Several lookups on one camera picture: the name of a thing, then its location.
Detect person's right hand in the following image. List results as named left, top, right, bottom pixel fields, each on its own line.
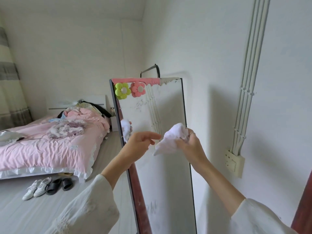
left=175, top=128, right=209, bottom=170

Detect person's left hand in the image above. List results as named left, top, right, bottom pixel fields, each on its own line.
left=121, top=131, right=162, bottom=166

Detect white wiping cloth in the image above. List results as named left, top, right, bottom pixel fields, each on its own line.
left=153, top=123, right=190, bottom=156

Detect black-framed mirror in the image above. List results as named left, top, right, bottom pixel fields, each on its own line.
left=109, top=77, right=197, bottom=234

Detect person's left forearm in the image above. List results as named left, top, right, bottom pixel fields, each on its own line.
left=45, top=153, right=133, bottom=234

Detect person's right forearm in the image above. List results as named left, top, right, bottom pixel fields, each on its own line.
left=190, top=158, right=299, bottom=234

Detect white nightstand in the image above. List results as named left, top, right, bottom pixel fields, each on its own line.
left=110, top=107, right=119, bottom=132

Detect black garment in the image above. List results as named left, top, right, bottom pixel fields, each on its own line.
left=82, top=101, right=112, bottom=118

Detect pink plush flower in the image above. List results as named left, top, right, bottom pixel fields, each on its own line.
left=130, top=81, right=146, bottom=98

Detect green plush flower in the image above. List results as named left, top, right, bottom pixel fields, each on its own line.
left=114, top=82, right=132, bottom=100

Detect pink padded jacket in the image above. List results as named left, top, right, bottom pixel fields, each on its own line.
left=63, top=107, right=110, bottom=124

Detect pink drip foam trim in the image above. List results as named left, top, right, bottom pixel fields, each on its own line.
left=111, top=78, right=161, bottom=87

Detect purple white fuzzy garment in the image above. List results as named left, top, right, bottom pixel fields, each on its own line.
left=46, top=119, right=86, bottom=140

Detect white drip foam trim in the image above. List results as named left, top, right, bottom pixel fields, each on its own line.
left=160, top=77, right=181, bottom=86

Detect black slipper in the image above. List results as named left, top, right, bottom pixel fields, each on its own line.
left=61, top=177, right=73, bottom=192
left=46, top=178, right=63, bottom=195

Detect white crumpled garment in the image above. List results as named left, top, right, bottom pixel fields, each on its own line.
left=0, top=130, right=26, bottom=147

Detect grey cream striped curtain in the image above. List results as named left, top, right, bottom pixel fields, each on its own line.
left=0, top=26, right=33, bottom=131

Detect beige wall socket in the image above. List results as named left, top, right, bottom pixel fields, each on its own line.
left=225, top=149, right=245, bottom=179

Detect white wall cable conduits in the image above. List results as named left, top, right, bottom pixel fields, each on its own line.
left=230, top=0, right=271, bottom=156

